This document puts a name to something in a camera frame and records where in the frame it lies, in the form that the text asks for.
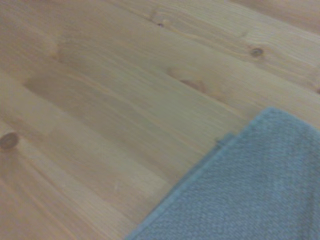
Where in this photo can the grey terry towel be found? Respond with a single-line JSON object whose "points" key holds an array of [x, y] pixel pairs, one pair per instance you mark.
{"points": [[250, 187]]}

